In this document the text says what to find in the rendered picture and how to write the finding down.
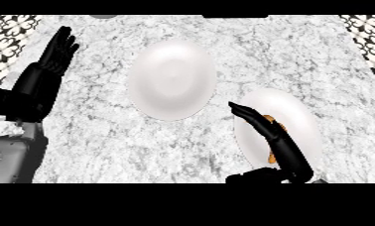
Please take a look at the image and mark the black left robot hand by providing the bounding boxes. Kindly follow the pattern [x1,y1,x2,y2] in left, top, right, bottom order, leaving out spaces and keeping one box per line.
[0,26,81,124]

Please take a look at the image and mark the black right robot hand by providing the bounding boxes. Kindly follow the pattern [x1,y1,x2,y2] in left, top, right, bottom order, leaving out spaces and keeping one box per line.
[224,101,314,184]

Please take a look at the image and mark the grey round object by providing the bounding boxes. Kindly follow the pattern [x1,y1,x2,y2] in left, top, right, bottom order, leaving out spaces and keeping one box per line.
[88,14,119,20]

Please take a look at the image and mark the large white plate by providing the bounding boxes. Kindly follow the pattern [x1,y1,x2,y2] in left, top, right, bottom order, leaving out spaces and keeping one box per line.
[125,39,218,122]

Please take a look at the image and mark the small white plate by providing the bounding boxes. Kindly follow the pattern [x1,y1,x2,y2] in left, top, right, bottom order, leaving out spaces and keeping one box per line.
[233,87,323,174]

